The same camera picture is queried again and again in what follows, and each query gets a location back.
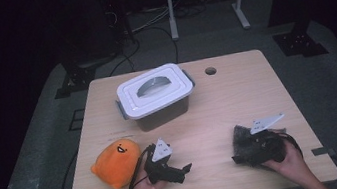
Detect person's right hand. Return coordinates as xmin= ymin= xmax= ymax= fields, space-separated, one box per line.
xmin=259 ymin=137 xmax=308 ymax=184

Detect white floor cables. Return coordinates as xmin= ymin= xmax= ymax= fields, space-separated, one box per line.
xmin=128 ymin=7 xmax=173 ymax=33

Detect black floor cable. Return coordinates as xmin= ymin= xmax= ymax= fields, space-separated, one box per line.
xmin=103 ymin=22 xmax=181 ymax=77

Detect brown transparent storage box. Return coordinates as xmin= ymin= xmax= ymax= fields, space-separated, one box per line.
xmin=112 ymin=68 xmax=202 ymax=136

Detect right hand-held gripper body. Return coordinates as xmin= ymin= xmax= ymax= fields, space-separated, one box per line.
xmin=244 ymin=112 xmax=293 ymax=167

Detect black floor frame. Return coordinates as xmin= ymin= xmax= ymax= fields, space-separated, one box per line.
xmin=66 ymin=108 xmax=89 ymax=133

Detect white box lid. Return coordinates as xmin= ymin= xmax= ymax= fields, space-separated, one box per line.
xmin=112 ymin=59 xmax=198 ymax=123

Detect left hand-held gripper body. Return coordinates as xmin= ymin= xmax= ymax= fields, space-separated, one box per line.
xmin=139 ymin=134 xmax=187 ymax=185

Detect orange plush toy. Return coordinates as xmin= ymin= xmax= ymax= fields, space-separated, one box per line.
xmin=86 ymin=136 xmax=147 ymax=189

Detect black stand base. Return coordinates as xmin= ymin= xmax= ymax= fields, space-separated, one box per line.
xmin=270 ymin=15 xmax=330 ymax=62
xmin=50 ymin=53 xmax=123 ymax=99

